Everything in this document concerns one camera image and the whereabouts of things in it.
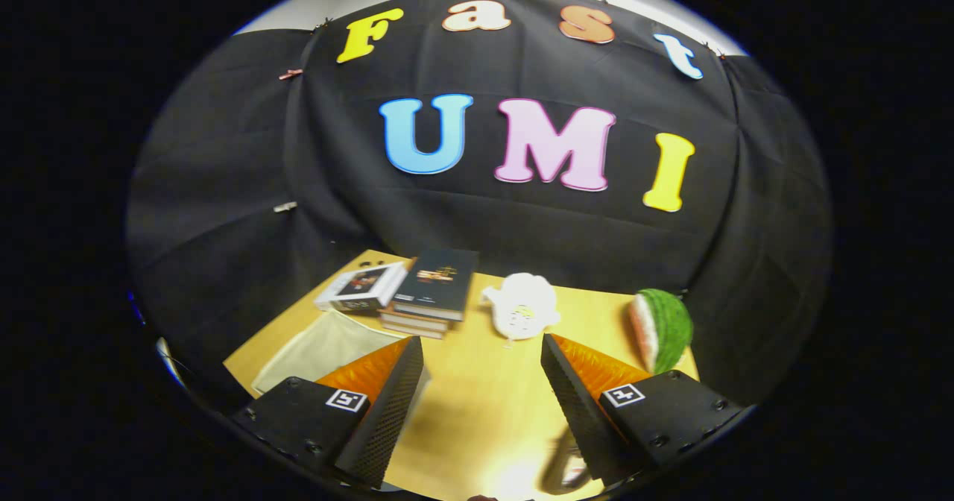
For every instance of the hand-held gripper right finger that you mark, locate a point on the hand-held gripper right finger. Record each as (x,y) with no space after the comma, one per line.
(581,426)

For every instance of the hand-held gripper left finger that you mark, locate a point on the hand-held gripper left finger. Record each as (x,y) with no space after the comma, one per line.
(384,426)

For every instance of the brown fuzzy slipper shoe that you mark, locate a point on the brown fuzzy slipper shoe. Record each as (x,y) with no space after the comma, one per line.
(563,467)

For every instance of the grey fabric storage box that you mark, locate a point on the grey fabric storage box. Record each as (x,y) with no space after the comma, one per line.
(320,348)

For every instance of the brown cover book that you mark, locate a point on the brown cover book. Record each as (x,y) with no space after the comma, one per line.
(410,332)
(417,320)

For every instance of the watermelon slice plush toy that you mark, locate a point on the watermelon slice plush toy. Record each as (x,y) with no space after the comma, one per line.
(667,326)

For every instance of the white plush toy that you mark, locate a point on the white plush toy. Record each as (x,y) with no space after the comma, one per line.
(522,300)

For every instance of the white cover book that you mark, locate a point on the white cover book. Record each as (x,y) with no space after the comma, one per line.
(361,285)

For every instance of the dark cover book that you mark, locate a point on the dark cover book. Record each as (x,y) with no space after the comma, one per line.
(440,277)

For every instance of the white clip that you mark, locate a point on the white clip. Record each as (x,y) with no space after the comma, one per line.
(285,206)

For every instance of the black backdrop cloth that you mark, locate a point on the black backdrop cloth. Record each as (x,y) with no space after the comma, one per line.
(335,188)

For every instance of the wooden clothes peg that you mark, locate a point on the wooden clothes peg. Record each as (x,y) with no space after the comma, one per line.
(291,74)

